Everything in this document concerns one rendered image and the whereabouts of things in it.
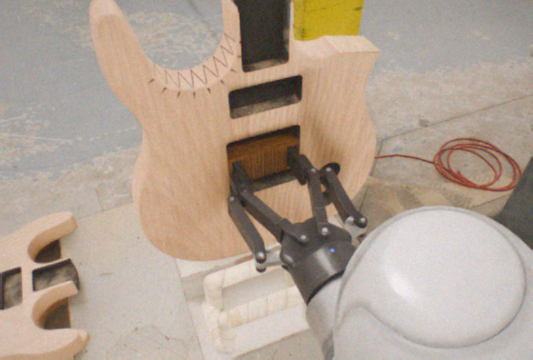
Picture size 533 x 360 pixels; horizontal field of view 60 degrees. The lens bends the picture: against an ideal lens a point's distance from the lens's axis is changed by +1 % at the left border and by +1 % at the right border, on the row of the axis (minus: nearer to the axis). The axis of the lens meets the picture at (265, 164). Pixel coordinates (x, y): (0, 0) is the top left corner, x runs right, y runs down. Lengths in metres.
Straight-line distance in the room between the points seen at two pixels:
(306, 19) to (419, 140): 1.26
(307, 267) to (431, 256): 0.25
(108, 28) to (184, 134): 0.15
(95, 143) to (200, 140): 2.36
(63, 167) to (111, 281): 1.79
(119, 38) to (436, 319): 0.36
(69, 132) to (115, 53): 2.57
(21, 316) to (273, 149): 0.62
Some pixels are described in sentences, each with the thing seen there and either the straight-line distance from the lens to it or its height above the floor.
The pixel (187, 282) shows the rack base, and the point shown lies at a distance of 0.94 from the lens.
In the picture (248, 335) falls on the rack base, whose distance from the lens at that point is 0.94.
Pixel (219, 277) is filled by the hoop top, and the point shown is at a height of 1.05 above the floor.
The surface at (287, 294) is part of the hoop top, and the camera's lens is 0.86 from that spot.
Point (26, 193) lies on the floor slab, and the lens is 2.73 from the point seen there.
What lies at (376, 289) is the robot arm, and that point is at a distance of 0.23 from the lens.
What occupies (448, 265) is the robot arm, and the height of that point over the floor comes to 1.61.
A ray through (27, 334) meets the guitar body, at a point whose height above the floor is 0.99.
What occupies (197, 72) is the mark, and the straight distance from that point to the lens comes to 0.53.
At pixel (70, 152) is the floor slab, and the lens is 2.88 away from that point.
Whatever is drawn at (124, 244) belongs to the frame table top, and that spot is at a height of 0.93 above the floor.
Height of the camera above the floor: 1.79
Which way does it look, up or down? 44 degrees down
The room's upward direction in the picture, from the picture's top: straight up
